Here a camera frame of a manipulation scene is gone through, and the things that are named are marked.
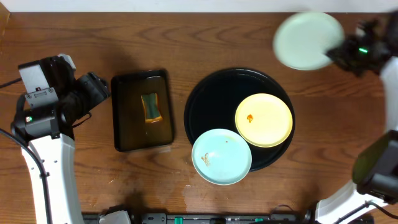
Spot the light blue plate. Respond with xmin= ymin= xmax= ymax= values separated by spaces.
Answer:
xmin=192 ymin=129 xmax=252 ymax=185
xmin=273 ymin=12 xmax=345 ymax=70

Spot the green orange sponge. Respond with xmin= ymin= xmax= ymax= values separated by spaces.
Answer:
xmin=141 ymin=93 xmax=163 ymax=123

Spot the yellow plate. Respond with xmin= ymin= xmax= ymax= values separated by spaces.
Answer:
xmin=234 ymin=93 xmax=293 ymax=148

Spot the light blue plate bottom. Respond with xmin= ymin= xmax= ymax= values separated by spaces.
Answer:
xmin=192 ymin=129 xmax=252 ymax=185

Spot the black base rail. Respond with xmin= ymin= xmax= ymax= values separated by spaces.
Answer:
xmin=82 ymin=212 xmax=315 ymax=224

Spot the light blue plate top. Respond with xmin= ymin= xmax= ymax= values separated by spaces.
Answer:
xmin=273 ymin=12 xmax=345 ymax=70

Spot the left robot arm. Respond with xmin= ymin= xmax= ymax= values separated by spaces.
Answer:
xmin=11 ymin=54 xmax=111 ymax=224

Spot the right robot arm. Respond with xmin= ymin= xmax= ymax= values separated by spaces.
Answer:
xmin=302 ymin=11 xmax=397 ymax=223

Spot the black rectangular water tray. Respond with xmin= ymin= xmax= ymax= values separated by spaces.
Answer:
xmin=111 ymin=69 xmax=174 ymax=152

